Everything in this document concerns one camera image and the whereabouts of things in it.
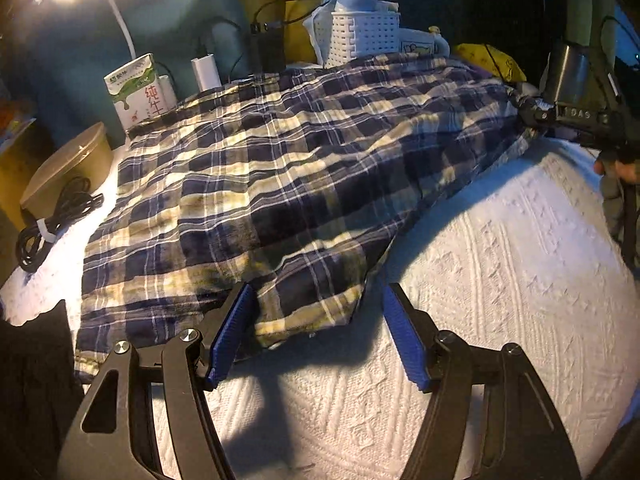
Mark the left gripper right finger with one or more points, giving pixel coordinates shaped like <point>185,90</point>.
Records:
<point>413,332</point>

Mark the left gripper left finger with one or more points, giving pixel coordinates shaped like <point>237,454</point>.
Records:
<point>222,331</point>

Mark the plaid checkered pants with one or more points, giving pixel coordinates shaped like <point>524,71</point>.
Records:
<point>296,183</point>

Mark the gloved right hand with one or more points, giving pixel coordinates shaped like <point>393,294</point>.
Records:
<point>619,187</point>

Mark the stainless steel tumbler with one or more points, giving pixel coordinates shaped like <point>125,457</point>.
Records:
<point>568,76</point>

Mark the yellow cartoon pouch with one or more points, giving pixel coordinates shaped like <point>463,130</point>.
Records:
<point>492,60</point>

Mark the black folded garment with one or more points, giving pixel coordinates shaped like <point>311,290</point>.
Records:
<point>40,394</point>

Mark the white bear mug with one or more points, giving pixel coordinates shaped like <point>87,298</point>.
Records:
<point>418,41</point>

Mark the tan plastic food container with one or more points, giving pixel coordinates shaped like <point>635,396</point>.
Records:
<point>87,155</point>

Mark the green white milk carton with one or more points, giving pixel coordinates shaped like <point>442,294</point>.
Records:
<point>136,92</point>

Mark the white charger plug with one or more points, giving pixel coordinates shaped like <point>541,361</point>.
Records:
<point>206,73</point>

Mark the white perforated basket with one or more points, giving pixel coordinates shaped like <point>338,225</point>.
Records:
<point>342,30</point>

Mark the brown cardboard box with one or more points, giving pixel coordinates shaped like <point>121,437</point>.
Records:
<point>20,158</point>

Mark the black power adapter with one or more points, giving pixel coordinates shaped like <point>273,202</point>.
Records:
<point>268,40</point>

